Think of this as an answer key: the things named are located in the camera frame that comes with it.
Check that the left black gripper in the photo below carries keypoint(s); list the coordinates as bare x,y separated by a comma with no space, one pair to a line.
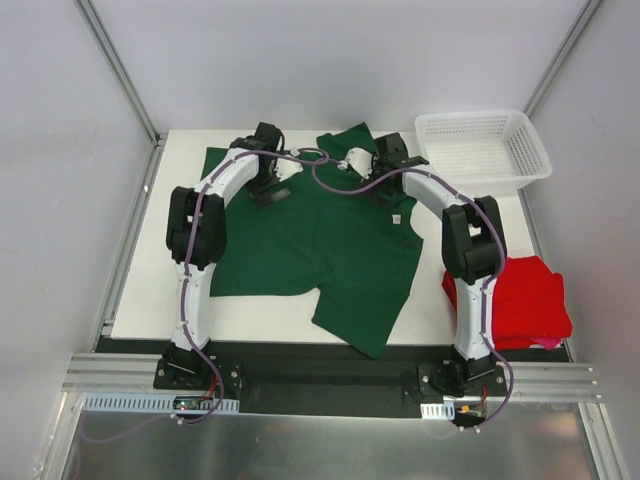
270,196

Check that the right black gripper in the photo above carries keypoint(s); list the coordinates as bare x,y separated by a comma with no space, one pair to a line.
385,191

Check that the white plastic basket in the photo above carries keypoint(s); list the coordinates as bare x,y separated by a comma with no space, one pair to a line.
484,152

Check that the green t shirt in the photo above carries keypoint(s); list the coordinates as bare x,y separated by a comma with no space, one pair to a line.
359,251

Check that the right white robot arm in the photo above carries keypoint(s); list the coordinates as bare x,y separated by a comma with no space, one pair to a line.
473,252

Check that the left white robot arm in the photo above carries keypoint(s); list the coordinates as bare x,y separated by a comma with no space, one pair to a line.
197,238

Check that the red folded t shirt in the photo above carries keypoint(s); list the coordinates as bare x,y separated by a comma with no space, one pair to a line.
506,303

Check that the pink folded t shirt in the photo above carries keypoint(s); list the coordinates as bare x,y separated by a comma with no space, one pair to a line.
547,343

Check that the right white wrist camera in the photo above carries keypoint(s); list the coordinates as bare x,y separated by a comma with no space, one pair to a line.
357,160

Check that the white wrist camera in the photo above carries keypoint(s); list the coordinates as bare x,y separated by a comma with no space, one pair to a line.
286,167
357,160

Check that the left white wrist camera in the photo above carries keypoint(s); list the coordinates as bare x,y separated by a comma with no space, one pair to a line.
286,167

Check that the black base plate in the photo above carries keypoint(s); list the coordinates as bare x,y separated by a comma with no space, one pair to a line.
322,400

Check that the aluminium frame rail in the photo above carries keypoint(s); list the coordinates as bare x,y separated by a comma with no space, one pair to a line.
528,381

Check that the left white cable duct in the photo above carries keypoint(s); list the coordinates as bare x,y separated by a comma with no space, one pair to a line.
157,404

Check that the white cable duct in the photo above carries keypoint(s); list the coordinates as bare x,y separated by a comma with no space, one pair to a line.
444,410
157,404

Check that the right white cable duct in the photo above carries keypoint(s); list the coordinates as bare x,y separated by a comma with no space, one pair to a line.
444,410

